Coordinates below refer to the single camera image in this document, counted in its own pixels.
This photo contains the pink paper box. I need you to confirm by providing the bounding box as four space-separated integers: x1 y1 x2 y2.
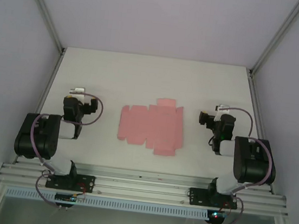
114 93 189 159

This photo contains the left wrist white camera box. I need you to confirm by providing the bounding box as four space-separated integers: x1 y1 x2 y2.
67 86 93 105

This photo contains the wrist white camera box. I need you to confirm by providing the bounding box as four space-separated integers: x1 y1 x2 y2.
67 86 93 105
213 103 231 123

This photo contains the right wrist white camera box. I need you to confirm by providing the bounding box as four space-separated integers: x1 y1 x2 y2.
213 103 231 123

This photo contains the aluminium table side rail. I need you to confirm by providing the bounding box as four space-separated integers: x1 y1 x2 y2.
233 69 287 192
12 43 67 169

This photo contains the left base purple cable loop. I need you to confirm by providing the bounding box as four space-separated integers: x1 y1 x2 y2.
32 168 64 208

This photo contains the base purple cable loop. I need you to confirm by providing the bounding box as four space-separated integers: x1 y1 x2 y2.
216 194 245 224
32 168 64 208

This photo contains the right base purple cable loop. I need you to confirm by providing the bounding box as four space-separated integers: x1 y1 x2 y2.
216 194 245 224

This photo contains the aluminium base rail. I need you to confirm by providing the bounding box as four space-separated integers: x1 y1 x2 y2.
0 152 292 219

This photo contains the aluminium frame post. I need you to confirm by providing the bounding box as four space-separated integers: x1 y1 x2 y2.
10 0 72 51
249 0 299 78

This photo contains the slotted grey cable duct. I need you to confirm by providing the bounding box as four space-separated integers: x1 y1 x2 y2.
5 185 209 222

